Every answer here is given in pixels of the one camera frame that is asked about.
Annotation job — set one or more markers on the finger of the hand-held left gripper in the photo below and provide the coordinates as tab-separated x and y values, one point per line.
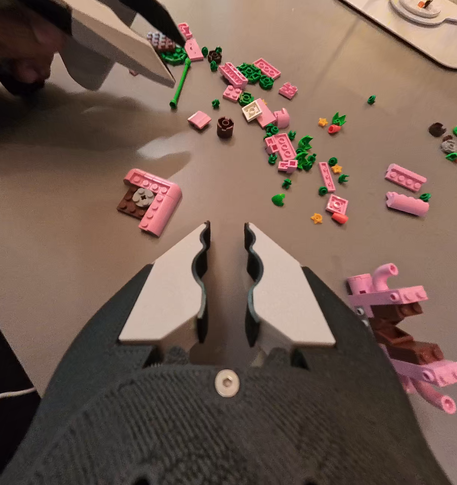
118	41

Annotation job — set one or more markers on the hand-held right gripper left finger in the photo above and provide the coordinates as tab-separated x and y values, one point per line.
168	299

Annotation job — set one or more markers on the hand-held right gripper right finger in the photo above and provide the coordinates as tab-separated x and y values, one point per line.
285	303

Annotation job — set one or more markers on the pink and brown brick assembly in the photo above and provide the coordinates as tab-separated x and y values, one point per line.
162	206

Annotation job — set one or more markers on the white book stand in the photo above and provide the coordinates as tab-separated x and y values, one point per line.
452	49

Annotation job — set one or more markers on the person's left hand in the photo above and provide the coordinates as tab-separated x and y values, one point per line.
35	60

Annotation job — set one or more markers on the brown square studded plate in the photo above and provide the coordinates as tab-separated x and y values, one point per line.
162	43

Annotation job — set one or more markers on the dark brown small round piece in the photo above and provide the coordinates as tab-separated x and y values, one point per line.
214	57

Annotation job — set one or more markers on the green rod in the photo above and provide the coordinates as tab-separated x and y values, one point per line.
181	85

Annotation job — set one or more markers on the red cone piece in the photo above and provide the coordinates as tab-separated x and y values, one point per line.
333	129
340	218

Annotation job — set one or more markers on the scattered green plant pieces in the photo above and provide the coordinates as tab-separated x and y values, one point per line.
253	72

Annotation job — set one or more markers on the pink and brown branch assembly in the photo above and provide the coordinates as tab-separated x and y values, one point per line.
402	295

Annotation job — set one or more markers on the brown round brick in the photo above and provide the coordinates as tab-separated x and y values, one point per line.
225	128

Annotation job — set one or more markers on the white square tile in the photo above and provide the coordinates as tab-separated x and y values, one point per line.
253	110

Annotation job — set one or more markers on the scattered pink bricks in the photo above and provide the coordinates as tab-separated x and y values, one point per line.
285	146

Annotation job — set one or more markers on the grey round plate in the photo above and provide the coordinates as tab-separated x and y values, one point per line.
449	146

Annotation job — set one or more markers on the dark brown round plate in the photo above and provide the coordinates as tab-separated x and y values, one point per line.
436	130

